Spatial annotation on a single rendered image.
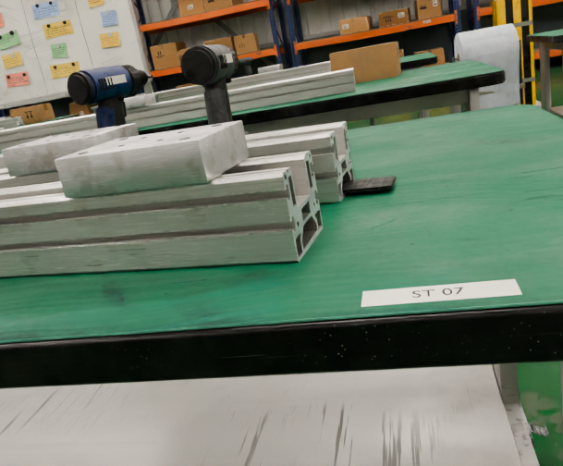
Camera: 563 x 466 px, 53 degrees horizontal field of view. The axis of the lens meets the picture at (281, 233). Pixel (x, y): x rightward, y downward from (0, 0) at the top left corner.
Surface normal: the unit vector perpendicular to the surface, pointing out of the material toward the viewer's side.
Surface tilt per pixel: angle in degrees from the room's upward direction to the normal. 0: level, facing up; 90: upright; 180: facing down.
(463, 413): 0
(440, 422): 0
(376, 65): 89
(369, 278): 0
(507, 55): 94
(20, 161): 90
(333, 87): 90
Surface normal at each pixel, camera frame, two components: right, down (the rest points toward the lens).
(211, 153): 0.94, -0.07
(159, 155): -0.29, 0.34
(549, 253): -0.18, -0.94
